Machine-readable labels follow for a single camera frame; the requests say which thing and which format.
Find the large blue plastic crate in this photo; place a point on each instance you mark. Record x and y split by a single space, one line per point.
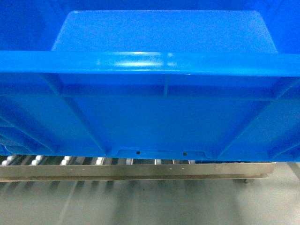
202 80

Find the stainless steel flow rack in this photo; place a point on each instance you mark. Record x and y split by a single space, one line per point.
41 168

